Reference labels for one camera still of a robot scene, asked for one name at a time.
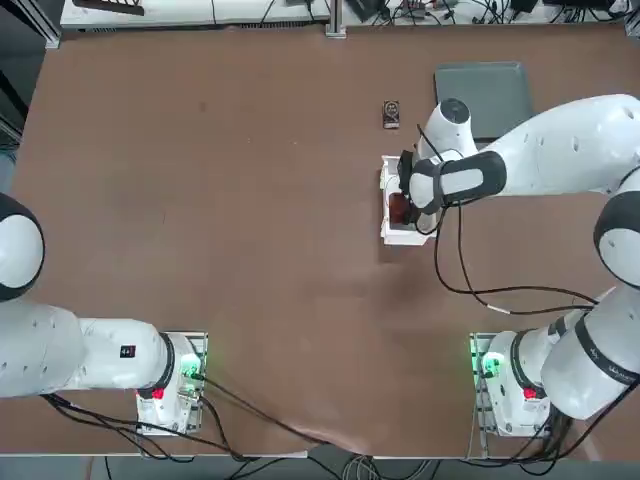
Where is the gray tray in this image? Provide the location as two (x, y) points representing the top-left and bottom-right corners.
(433, 60), (536, 141)

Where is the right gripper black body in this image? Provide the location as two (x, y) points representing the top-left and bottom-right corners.
(402, 192), (429, 229)

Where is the aluminium frame rail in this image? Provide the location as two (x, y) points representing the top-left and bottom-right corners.
(27, 0), (64, 50)

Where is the black comb-shaped rack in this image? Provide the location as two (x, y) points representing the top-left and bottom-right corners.
(72, 0), (146, 16)

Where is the aluminium post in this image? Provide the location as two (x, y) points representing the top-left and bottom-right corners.
(324, 0), (349, 37)

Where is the white plastic box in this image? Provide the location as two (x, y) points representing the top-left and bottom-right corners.
(377, 154), (439, 247)

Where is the black base power cable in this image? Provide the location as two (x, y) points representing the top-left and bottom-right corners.
(192, 372), (361, 454)

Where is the red apple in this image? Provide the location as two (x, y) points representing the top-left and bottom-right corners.
(388, 192), (412, 225)

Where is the dark grey power adapter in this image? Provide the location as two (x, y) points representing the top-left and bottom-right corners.
(347, 0), (392, 22)

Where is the dark grey wrist camera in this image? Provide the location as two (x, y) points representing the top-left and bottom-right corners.
(398, 149), (416, 194)

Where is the small black printed card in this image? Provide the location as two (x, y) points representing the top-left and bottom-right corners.
(382, 99), (402, 130)

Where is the white shelf board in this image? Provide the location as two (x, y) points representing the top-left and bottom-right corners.
(59, 0), (331, 26)

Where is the grey power strip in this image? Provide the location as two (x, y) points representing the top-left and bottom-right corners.
(394, 0), (459, 16)

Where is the black power box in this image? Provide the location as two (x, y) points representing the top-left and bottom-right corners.
(542, 0), (619, 8)

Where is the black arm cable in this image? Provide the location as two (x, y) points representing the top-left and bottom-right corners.
(432, 219), (599, 306)

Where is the black cable with white tag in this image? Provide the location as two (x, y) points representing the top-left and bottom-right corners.
(455, 202), (601, 315)

